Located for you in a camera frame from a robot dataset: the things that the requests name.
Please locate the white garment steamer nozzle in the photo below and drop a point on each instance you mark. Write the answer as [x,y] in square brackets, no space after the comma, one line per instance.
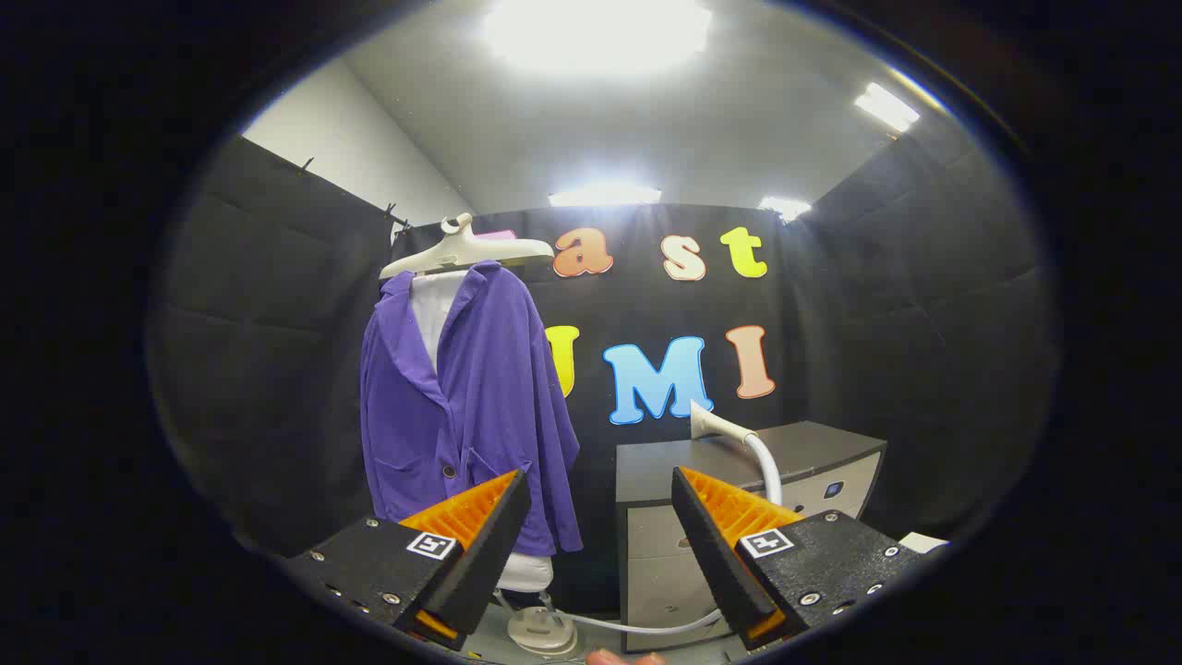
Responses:
[716,425]

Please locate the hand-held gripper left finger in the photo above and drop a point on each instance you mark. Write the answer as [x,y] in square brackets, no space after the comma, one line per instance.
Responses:
[489,554]

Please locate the white stand pole with base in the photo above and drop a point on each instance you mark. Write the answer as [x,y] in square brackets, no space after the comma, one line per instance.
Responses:
[540,633]

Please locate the black backdrop cloth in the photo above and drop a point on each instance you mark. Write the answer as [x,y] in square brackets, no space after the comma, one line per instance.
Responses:
[646,305]

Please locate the white plastic clothes hanger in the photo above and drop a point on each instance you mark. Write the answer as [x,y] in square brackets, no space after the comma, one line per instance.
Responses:
[462,247]

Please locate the large ceiling light panel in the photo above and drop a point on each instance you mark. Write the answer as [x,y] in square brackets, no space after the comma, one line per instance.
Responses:
[596,32]

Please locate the white paper sheet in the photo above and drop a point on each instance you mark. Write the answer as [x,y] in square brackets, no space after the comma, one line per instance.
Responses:
[923,542]

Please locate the grey cabinet with dark top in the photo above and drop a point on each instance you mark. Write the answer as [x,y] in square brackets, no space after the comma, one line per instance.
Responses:
[660,554]

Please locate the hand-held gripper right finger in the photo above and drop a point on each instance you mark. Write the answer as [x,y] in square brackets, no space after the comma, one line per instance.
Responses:
[716,554]

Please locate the white padded torso form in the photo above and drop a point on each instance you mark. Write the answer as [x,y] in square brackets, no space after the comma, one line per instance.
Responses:
[434,314]

